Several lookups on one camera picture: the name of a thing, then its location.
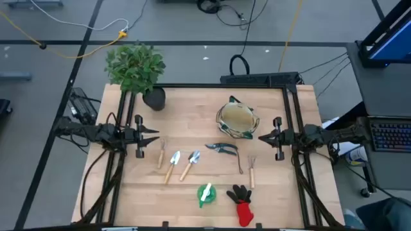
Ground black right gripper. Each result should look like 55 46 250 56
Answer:
258 116 295 161

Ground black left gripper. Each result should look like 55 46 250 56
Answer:
123 114 161 159

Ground wooden handled hand fork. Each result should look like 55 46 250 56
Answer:
156 138 167 170

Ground wooden handled metal trowel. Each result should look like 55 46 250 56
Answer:
164 150 181 185
179 150 201 182

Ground cream green gardening bag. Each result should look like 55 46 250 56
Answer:
215 95 260 140

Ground wooden handled hand rake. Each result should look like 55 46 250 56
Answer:
247 155 257 190

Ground dark green pruning shears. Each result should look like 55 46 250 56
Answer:
204 142 244 175

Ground red black gardening glove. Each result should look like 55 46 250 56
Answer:
225 184 255 228

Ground green white spray bottle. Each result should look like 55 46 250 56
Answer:
197 182 217 209

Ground black plant pot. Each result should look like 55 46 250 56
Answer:
142 86 167 112

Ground green leafy artificial plant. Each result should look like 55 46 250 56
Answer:
104 43 167 96

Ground black power supply box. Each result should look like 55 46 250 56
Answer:
67 87 98 125

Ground white paper sheet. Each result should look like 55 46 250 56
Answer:
320 117 362 157

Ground white blue yellow can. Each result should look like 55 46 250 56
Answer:
345 146 369 167

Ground grey desk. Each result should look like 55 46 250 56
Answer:
345 41 411 191

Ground black keyboard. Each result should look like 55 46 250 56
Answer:
368 119 411 153

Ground person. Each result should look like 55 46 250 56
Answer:
342 196 411 231

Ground grey stand foot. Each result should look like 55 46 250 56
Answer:
0 71 33 81
3 0 64 9

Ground black monitor blue screen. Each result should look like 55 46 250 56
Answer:
358 0 411 69

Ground black aluminium table frame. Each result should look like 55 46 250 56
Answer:
75 82 346 231

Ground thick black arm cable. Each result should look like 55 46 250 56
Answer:
79 149 109 222

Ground black looped cable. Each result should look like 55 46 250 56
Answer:
229 54 250 76

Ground yellow extension cable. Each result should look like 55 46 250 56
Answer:
0 11 128 60

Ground yellow hanging cable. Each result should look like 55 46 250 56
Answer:
277 0 304 73

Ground long thin black cable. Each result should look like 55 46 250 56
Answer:
240 0 257 56

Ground white power cable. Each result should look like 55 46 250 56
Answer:
30 0 130 32

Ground black coiled cable bundle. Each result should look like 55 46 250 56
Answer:
196 0 223 14

